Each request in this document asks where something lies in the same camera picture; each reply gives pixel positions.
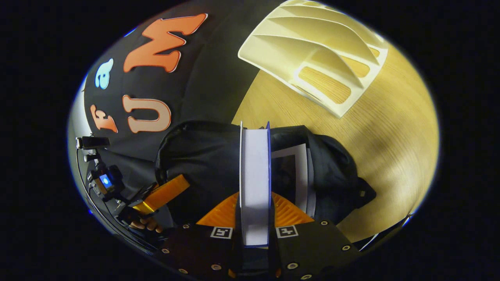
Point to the white spine book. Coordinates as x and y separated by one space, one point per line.
300 175

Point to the black schoolbag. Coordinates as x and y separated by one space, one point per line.
207 156

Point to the blue cover book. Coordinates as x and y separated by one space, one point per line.
254 183

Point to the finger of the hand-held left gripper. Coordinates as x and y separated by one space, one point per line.
164 193

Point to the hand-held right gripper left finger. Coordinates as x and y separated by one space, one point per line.
191 246

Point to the white bookshelf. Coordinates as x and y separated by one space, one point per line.
312 43

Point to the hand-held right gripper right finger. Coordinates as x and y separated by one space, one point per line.
312 246

